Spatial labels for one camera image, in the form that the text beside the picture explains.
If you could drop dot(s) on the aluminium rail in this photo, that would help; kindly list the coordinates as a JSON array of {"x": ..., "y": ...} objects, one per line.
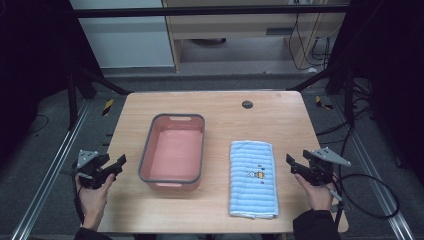
[
  {"x": 373, "y": 170},
  {"x": 50, "y": 173}
]

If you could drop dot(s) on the pink plastic basin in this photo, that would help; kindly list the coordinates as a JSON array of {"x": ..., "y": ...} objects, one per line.
[{"x": 173, "y": 152}]

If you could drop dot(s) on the yellow black tape strip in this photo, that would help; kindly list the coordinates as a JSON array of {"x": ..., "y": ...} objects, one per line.
[
  {"x": 322, "y": 103},
  {"x": 107, "y": 106}
]

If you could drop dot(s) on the white cabinet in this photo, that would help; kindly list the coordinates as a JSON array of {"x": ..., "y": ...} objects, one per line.
[{"x": 123, "y": 33}]

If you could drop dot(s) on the person's right hand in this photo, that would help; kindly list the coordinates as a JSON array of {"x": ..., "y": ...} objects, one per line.
[{"x": 316, "y": 195}]

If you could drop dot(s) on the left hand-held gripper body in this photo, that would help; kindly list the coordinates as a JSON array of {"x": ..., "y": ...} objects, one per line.
[{"x": 89, "y": 166}]

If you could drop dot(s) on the blue striped towel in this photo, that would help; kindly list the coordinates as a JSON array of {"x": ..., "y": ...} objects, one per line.
[{"x": 253, "y": 179}]

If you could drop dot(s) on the person's left hand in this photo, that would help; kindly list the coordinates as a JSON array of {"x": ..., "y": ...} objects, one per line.
[{"x": 93, "y": 200}]

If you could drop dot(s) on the black metal frame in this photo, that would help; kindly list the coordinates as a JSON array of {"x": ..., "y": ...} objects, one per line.
[{"x": 206, "y": 11}]

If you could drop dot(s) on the wooden shelf unit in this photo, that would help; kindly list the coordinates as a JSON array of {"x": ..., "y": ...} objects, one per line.
[{"x": 246, "y": 30}]

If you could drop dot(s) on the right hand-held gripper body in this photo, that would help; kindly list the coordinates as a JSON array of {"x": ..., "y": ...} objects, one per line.
[{"x": 320, "y": 168}]

